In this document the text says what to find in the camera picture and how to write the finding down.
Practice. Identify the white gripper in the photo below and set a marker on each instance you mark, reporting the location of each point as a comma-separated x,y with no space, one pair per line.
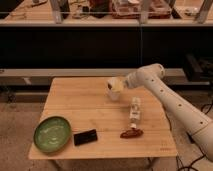
115,86

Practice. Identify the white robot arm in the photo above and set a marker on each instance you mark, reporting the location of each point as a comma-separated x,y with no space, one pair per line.
196,123

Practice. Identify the green ceramic bowl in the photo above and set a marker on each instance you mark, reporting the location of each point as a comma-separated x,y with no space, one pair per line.
52,134

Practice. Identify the wooden table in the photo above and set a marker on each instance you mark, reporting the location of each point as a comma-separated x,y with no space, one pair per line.
85,104

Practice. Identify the brown sausage-shaped object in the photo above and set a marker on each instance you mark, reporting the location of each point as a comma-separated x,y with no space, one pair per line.
133,133

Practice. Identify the black rectangular block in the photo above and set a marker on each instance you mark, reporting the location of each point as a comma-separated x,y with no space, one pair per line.
85,137

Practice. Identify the black box on right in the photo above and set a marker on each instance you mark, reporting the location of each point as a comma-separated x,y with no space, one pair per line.
198,69

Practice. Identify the long workbench shelf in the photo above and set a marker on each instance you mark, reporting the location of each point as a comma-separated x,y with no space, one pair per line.
106,13

